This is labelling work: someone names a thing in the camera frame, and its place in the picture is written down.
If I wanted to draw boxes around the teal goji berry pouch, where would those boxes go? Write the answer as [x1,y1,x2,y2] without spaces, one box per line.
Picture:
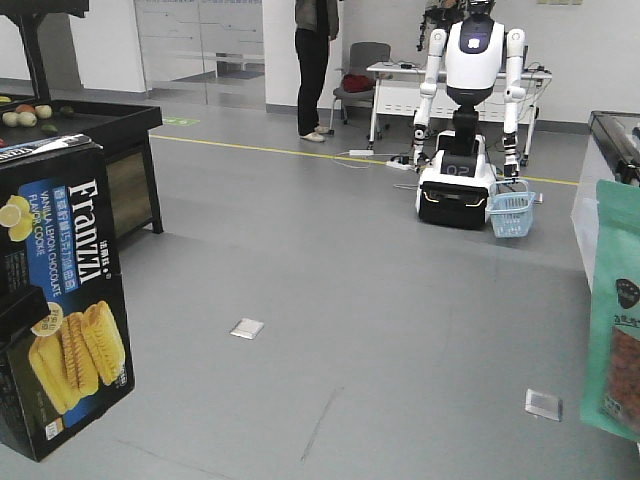
[580,180,639,443]

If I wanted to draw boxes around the black Franzzi cookie box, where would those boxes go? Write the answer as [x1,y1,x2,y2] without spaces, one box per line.
[1,133,135,461]

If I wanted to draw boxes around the white folding table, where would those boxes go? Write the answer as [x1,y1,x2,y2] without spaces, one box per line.
[367,61,552,166]

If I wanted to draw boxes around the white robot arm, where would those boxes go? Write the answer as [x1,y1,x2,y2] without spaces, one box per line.
[413,28,447,165]
[1,25,526,343]

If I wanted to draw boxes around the light blue plastic basket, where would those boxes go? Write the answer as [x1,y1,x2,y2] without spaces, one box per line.
[486,179,535,238]

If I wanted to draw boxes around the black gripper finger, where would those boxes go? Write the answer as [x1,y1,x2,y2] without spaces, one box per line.
[1,285,50,345]

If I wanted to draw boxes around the grey office chair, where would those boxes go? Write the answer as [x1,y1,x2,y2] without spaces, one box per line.
[329,41,391,133]

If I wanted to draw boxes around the person in dark trousers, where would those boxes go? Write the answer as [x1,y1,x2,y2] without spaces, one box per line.
[294,0,339,143]

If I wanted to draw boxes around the black fruit display stand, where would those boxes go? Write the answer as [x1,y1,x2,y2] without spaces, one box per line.
[0,0,165,236]

